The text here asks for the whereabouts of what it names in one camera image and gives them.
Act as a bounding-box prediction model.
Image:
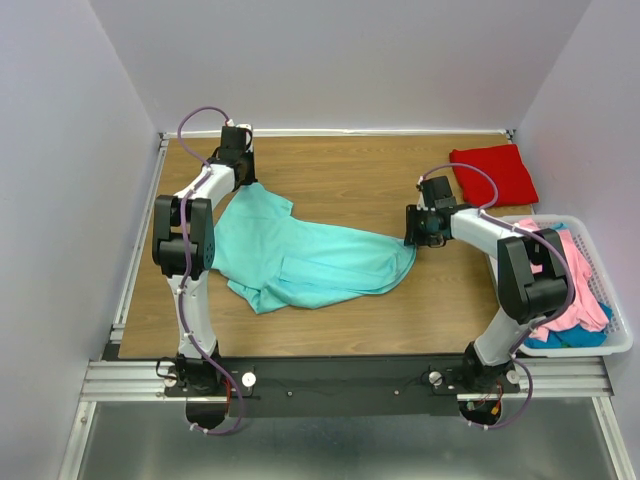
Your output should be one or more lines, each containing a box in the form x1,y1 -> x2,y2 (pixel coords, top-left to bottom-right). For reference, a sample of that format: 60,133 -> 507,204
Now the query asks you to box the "pink t shirt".
514,218 -> 612,344

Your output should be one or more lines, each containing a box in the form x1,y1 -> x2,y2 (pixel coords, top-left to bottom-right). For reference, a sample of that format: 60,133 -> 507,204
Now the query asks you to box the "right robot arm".
404,176 -> 575,392

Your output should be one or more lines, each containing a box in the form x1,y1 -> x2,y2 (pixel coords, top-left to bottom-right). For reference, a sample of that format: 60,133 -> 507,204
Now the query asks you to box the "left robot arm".
152,124 -> 256,396

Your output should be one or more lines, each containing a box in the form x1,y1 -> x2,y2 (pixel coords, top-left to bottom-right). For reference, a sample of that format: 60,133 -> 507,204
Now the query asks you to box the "aluminium frame rail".
58,357 -> 637,479

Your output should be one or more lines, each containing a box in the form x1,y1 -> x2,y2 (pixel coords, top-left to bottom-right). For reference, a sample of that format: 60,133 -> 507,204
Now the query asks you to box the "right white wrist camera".
416,175 -> 428,210

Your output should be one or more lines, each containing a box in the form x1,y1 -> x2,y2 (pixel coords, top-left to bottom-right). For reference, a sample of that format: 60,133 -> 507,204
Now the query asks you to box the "blue t shirt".
524,222 -> 615,350

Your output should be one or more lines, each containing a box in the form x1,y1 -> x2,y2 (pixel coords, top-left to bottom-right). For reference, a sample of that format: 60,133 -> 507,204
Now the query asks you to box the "white plastic laundry basket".
500,214 -> 633,358

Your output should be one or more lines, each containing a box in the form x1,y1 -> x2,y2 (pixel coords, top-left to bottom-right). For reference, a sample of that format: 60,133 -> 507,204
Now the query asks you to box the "teal t shirt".
213,183 -> 416,314

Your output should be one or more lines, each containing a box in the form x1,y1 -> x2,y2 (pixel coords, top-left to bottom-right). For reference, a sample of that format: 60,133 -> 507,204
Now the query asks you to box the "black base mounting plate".
156,354 -> 520,433

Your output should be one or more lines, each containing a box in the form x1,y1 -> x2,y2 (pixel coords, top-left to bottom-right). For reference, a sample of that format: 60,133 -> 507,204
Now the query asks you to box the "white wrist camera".
416,175 -> 428,210
226,120 -> 253,135

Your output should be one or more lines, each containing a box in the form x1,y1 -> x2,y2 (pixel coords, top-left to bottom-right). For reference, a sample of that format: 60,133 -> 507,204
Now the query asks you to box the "folded red t shirt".
449,144 -> 539,207

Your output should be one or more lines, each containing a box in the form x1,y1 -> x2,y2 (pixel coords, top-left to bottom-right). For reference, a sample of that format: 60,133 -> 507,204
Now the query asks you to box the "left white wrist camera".
226,120 -> 253,135

